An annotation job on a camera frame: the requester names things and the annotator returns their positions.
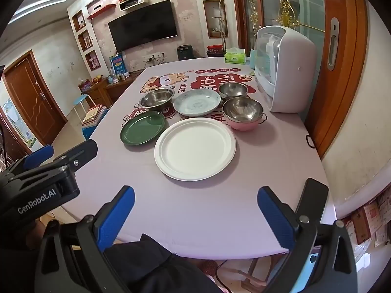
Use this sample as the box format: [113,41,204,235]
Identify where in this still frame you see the wide-rimmed steel bowl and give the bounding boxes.
[140,87,175,112]

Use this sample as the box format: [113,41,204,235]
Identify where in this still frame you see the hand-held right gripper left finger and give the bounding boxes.
[35,186,135,293]

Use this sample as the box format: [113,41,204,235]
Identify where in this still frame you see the green tissue box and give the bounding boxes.
[224,48,247,64]

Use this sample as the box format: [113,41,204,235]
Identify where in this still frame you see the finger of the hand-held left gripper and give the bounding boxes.
[31,139,99,174]
[6,144,55,174]

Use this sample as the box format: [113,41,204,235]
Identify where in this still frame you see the black wall television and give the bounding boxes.
[108,0,178,52]

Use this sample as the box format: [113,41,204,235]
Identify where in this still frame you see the blue plastic stool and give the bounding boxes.
[81,118,102,140]

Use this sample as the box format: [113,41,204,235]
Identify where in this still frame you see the glass cabinet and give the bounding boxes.
[232,0,324,52]

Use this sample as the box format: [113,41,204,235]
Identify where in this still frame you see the white plate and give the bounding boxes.
[154,118,237,180]

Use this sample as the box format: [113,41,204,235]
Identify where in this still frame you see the wooden television cabinet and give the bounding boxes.
[79,73,139,107]

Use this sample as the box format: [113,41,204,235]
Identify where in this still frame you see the black heater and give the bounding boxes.
[177,45,195,62]

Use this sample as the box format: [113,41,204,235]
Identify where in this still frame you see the gold ornament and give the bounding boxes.
[276,0,324,34]

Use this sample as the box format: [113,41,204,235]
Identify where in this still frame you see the light blue ceramic plate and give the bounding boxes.
[173,89,221,117]

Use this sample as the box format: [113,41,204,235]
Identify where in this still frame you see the stack of books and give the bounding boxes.
[82,104,108,126]

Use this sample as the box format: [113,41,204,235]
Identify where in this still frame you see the printed cartons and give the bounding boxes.
[342,189,391,248]

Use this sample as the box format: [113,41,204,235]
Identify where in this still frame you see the white plastic storage box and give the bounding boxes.
[254,26,316,113]

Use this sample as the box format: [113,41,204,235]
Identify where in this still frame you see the pink printed tablecloth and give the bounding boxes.
[59,55,337,255]

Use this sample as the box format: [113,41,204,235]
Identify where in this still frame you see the white wall shelf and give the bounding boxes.
[119,0,144,11]

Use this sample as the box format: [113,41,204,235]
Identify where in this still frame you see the small steel bowl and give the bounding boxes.
[218,82,249,101]

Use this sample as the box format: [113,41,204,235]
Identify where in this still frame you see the brown wooden door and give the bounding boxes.
[3,50,68,147]

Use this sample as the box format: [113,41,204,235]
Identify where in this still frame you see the orange wooden sliding door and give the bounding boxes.
[305,0,369,159]

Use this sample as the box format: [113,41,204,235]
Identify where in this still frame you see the red wall shelf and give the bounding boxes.
[88,4,116,20]

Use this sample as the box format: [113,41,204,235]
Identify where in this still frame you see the green plate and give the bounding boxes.
[120,111,166,146]

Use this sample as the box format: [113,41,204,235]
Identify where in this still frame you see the wall poster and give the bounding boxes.
[1,98,37,148]

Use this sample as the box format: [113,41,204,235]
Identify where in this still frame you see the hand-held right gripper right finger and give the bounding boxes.
[257,178,358,293]

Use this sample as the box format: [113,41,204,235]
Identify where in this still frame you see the person's dark trousers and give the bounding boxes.
[104,233,223,293]

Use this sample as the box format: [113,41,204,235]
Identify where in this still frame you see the blue sign board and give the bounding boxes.
[109,53,124,75]

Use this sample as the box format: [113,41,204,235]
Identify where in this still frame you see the white stool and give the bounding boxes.
[73,94,94,123]

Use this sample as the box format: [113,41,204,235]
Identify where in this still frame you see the pink steel-lined bowl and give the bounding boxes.
[222,97,269,132]

